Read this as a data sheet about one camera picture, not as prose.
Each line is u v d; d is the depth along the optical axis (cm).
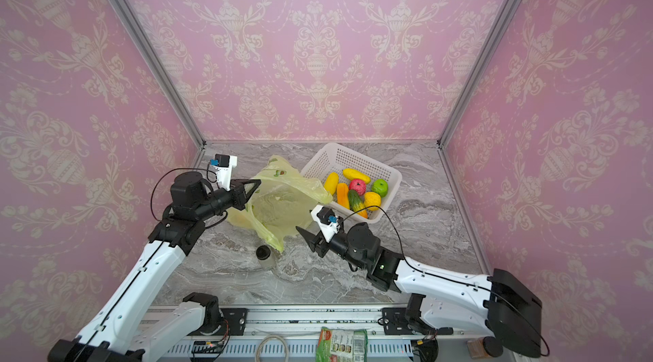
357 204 94
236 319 75
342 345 69
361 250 54
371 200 94
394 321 74
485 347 63
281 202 101
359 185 98
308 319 76
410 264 54
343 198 97
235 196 63
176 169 61
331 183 101
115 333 39
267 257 78
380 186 97
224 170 64
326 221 57
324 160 107
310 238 61
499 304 41
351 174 105
